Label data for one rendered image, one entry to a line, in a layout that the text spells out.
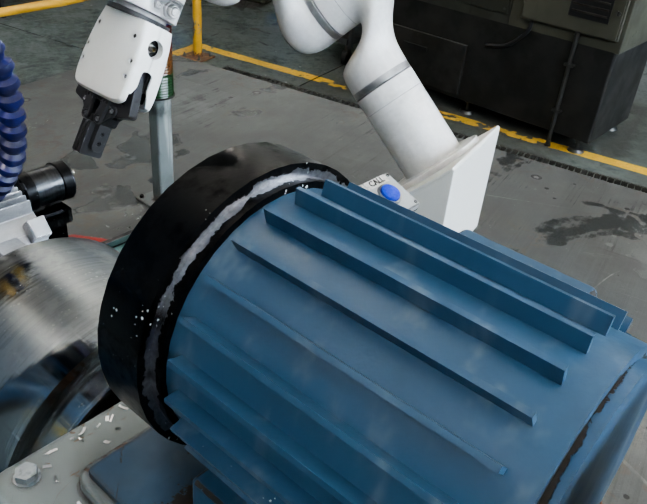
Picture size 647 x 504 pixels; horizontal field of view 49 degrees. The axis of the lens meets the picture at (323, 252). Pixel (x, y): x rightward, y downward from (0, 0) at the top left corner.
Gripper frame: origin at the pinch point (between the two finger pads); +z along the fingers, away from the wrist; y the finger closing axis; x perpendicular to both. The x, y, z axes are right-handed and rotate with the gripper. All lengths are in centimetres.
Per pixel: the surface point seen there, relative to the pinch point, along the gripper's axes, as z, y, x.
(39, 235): 12.4, -1.8, 3.4
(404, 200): -7.8, -23.0, -35.4
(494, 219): -11, -15, -92
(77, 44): -5, 358, -241
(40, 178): 10.4, 17.9, -8.2
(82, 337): 10.9, -29.8, 17.4
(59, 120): 10, 85, -55
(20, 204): 10.2, 2.1, 4.4
